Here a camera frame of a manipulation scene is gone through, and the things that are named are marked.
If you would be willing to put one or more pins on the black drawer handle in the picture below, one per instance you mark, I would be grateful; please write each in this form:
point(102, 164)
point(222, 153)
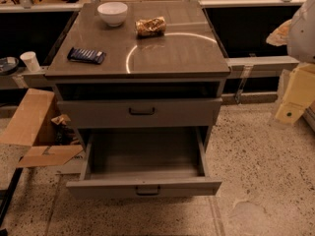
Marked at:
point(142, 112)
point(147, 191)

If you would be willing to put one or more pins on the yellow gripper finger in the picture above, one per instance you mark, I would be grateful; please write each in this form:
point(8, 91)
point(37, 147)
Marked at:
point(299, 94)
point(279, 36)

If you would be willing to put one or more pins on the white ceramic bowl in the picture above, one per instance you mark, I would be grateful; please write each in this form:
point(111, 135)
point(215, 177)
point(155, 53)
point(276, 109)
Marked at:
point(113, 13)

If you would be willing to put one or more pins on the brown cardboard box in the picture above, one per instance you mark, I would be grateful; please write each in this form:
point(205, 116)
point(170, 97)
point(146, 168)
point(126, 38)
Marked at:
point(31, 126)

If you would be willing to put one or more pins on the black middle drawer handle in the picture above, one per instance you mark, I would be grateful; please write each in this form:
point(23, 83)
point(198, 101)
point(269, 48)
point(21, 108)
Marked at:
point(147, 191)

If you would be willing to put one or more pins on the black upper drawer handle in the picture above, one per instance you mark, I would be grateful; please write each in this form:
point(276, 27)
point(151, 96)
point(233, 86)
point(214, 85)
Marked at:
point(142, 112)

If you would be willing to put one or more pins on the blue rxbar blueberry bar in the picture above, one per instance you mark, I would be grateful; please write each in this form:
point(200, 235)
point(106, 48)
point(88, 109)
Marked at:
point(86, 55)

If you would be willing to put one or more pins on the open grey middle drawer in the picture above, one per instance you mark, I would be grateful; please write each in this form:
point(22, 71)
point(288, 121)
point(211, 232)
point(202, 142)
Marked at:
point(119, 160)

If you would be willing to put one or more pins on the crumpled gold snack bag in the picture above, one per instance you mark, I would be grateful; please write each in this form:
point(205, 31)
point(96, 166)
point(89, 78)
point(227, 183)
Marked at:
point(151, 27)

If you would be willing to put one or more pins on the grey drawer cabinet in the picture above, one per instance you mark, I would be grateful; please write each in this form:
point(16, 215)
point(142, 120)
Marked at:
point(185, 62)

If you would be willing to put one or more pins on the closed grey upper drawer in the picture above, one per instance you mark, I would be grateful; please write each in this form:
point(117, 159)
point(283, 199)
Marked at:
point(115, 114)

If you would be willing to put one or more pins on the white paper cup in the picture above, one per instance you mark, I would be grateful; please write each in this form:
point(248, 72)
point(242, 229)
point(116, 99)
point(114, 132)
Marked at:
point(30, 60)

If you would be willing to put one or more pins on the dark round plate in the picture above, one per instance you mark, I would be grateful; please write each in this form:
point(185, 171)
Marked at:
point(8, 65)

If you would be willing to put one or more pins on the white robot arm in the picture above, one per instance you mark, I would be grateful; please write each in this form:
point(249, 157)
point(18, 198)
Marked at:
point(298, 35)

